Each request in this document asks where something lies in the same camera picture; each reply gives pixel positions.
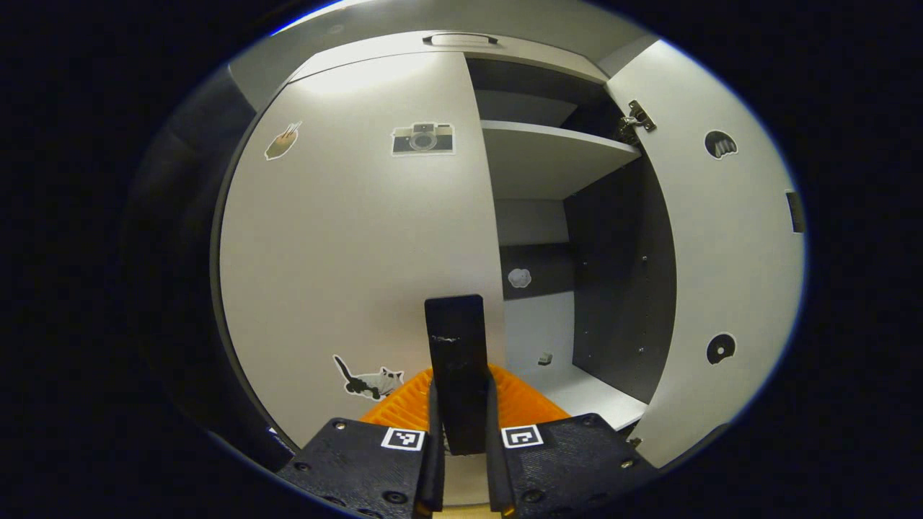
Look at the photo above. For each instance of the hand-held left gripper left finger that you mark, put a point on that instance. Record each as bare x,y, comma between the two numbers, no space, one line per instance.
360,468

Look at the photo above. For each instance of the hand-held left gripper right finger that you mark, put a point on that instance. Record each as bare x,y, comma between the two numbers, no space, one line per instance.
570,461

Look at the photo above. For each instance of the beige double-door shoe cabinet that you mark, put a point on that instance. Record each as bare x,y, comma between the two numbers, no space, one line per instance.
620,288

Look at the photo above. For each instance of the beige cabinet door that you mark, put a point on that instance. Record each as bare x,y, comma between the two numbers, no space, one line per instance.
346,238
728,252

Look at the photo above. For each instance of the white cabinet shelf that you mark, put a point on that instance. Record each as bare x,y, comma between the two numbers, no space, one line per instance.
548,158

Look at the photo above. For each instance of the metal door hinge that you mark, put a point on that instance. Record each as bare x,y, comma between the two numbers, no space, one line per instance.
637,118

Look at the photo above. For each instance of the small shelf support peg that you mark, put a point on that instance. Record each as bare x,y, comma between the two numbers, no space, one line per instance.
545,358

